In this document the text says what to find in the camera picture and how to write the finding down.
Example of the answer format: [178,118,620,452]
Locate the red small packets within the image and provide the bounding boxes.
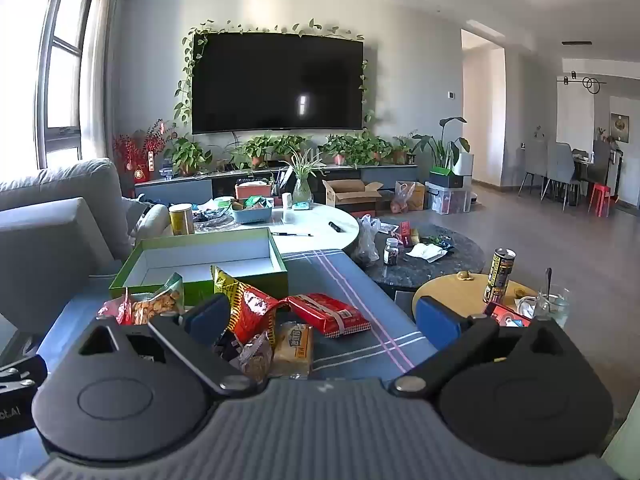
[390,221,421,247]

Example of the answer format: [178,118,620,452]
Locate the blue plastic basket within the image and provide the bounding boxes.
[231,199,275,225]

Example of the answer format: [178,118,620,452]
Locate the red yellow snack bag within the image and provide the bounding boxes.
[211,265,291,346]

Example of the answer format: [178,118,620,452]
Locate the light curtain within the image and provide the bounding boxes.
[80,0,128,166]

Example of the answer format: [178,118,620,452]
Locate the yellow round side table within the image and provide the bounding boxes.
[412,272,541,326]

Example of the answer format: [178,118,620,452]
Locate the green black box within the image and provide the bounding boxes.
[429,166,466,188]

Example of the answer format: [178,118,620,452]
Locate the dark marble round table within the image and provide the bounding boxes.
[350,223,486,291]

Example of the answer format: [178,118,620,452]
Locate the green trailing vine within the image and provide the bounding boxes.
[174,19,376,126]

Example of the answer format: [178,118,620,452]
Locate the black yellow can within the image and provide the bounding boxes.
[482,248,517,305]

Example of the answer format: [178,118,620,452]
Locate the row of potted plants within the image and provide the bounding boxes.
[165,132,418,178]

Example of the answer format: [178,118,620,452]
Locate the yellow canister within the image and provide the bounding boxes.
[169,203,196,237]

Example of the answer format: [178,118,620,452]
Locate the framed wall picture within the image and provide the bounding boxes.
[610,112,631,143]

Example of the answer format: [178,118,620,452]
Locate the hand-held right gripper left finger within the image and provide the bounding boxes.
[75,292,257,395]

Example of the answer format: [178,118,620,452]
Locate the white air purifier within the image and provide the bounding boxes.
[452,152,473,206]

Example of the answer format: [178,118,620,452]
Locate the clear storage box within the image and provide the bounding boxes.
[426,182,473,216]

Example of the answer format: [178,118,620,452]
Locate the blue red snack packet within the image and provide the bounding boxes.
[484,301,533,328]

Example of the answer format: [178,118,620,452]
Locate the drinking glass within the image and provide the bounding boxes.
[532,285,571,328]

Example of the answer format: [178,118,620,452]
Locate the black ring pendant lamp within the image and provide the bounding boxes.
[556,75,608,96]

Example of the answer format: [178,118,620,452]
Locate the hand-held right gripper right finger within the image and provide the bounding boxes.
[392,295,576,395]

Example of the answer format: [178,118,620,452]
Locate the clear brown snack packet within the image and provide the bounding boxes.
[214,331,275,383]

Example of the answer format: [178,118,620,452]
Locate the dark dining table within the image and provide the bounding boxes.
[572,150,621,198]

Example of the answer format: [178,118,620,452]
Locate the grey television cabinet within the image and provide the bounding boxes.
[134,162,431,206]

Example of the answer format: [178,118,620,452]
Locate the beige bread packet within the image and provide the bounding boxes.
[272,321,315,378]

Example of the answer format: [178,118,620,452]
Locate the red stool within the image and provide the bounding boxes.
[587,183,613,218]

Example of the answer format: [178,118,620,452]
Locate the red checkered snack packet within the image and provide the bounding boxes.
[287,293,372,338]

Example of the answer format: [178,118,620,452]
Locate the green cracker bag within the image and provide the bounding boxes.
[125,272,186,326]

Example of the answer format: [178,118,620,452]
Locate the plastic bag with fruit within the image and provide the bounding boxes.
[390,181,418,213]

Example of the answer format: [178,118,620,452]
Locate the white oval coffee table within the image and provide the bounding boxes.
[192,200,361,256]

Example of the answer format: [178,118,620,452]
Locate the grey dining chair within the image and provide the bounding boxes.
[520,140,548,196]
[545,142,581,211]

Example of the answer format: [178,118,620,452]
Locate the white tissue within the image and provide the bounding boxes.
[405,242,448,263]

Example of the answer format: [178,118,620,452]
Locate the large leaf floor plant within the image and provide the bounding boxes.
[412,116,471,171]

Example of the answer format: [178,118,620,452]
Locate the open cardboard box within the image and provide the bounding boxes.
[322,178,383,213]

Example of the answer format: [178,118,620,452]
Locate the glass vase with spider plant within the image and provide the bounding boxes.
[289,152,321,206]

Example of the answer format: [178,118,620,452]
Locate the red clear snack packet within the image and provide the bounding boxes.
[97,294,132,325]

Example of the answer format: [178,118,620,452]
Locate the orange storage box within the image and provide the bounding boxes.
[235,182,273,201]

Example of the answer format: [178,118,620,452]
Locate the dark framed window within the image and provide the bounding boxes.
[35,0,96,168]

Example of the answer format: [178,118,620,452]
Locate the green cardboard box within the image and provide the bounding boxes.
[109,227,289,306]

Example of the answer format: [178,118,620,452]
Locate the grey sofa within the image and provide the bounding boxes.
[0,157,173,333]

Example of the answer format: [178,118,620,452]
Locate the red flower decoration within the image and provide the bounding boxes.
[112,120,176,183]

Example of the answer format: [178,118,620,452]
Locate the black wall television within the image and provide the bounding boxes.
[191,31,364,135]

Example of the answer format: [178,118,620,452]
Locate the clear plastic bag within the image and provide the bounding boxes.
[352,214,381,266]

